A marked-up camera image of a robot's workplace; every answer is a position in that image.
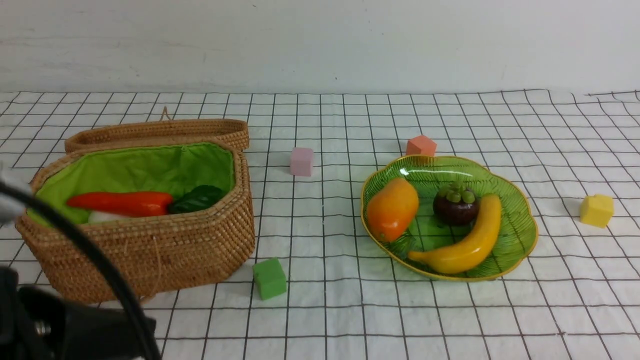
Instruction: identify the woven wicker basket green lining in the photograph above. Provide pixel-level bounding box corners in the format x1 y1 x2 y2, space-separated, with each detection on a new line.
30 137 255 297

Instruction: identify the green foam cube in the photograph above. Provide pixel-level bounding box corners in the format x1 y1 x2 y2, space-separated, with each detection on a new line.
253 257 288 301

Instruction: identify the orange toy carrot with leaves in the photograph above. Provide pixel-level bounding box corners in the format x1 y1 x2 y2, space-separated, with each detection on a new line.
65 185 227 218

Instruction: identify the green glass leaf plate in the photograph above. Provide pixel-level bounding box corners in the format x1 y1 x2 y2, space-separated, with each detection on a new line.
359 155 538 282

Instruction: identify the black cable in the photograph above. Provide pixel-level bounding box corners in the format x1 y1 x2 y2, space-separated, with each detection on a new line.
0 181 162 360

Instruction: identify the pink foam cube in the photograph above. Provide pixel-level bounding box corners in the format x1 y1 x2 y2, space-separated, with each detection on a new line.
289 146 314 177

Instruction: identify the yellow toy banana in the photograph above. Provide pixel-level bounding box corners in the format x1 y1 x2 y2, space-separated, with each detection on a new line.
407 193 502 275

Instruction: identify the orange foam cube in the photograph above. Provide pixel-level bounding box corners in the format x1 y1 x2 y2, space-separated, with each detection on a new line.
406 134 438 157

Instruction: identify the white toy radish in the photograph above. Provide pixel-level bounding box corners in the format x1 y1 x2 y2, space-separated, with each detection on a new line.
87 210 130 224

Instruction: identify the yellow foam cube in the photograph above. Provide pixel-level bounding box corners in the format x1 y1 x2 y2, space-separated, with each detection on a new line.
579 194 614 229

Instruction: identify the white checkered tablecloth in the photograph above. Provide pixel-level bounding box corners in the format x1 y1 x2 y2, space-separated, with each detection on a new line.
0 89 640 360

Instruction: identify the purple toy mangosteen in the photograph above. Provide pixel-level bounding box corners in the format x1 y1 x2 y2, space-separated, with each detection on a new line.
432 181 480 227

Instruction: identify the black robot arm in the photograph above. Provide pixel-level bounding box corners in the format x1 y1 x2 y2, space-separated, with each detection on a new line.
0 266 143 360

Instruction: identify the orange yellow toy mango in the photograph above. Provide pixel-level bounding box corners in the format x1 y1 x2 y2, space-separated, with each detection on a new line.
365 177 419 243

